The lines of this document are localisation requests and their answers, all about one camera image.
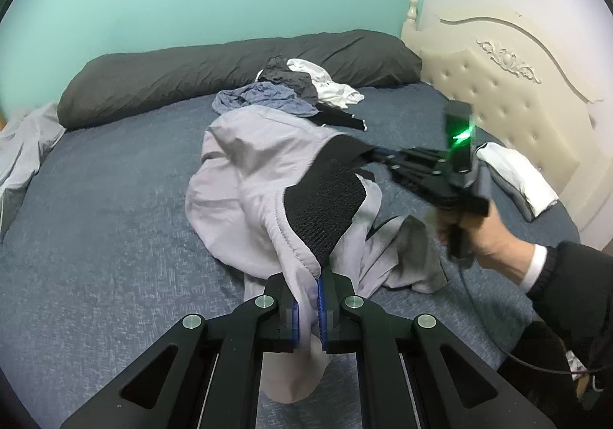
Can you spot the blue-grey crumpled garment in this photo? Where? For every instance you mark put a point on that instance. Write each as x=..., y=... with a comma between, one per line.
x=268, y=98

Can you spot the grey jacket with black trim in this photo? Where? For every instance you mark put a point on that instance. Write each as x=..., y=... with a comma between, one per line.
x=249, y=170

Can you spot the white and grey folded garment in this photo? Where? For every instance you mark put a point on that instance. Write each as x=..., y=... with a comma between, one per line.
x=517, y=175

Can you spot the person's right forearm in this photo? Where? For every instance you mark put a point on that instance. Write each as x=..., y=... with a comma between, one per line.
x=570, y=285

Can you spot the dark grey long pillow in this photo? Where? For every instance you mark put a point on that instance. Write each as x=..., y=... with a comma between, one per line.
x=191, y=70

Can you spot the cream tufted headboard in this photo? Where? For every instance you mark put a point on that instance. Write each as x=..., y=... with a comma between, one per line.
x=503, y=98

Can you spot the person's right hand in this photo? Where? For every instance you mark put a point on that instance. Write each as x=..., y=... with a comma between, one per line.
x=488, y=242

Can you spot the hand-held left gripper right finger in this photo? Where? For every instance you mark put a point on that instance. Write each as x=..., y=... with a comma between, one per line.
x=321, y=309

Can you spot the white crumpled garment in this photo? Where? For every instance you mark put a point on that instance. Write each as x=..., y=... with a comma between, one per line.
x=335, y=89

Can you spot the dark grey crumpled garment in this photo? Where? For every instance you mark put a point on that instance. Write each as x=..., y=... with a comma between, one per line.
x=292, y=77

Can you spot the light grey blanket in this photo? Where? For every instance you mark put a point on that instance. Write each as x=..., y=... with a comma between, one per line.
x=24, y=146

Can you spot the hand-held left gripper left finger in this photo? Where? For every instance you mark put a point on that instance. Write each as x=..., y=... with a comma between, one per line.
x=293, y=319

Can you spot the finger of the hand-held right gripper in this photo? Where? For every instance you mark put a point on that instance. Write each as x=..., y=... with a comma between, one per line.
x=412, y=180
x=407, y=156

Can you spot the person's black clothing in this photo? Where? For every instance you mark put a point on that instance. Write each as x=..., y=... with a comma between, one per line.
x=541, y=381

